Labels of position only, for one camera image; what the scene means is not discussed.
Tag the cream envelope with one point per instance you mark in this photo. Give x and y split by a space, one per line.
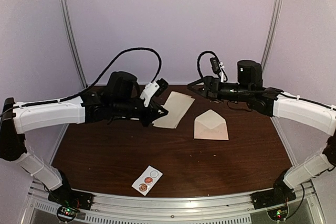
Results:
210 126

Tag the aluminium frame post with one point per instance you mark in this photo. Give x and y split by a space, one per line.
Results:
275 15
72 42

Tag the left aluminium frame post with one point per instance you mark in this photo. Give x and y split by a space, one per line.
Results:
72 42

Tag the right aluminium frame post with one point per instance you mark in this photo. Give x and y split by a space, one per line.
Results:
275 15

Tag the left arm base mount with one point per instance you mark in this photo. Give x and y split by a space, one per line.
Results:
71 201

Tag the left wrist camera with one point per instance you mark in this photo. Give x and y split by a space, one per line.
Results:
154 88

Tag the cream letter paper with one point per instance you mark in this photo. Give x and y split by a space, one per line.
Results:
177 105

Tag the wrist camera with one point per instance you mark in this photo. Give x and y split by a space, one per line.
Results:
218 69
154 88

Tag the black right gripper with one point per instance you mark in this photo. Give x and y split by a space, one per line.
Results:
209 83

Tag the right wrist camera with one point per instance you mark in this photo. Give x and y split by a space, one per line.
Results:
218 69

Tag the sticker sheet with seals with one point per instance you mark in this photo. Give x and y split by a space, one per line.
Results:
145 182

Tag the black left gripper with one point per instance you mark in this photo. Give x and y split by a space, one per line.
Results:
152 114

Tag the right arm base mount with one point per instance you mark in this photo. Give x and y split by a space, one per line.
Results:
275 200

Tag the front aluminium rail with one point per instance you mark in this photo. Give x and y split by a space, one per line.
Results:
234 208

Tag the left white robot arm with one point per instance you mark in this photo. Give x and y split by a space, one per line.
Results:
120 99

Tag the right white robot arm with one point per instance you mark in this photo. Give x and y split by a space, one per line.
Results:
274 102

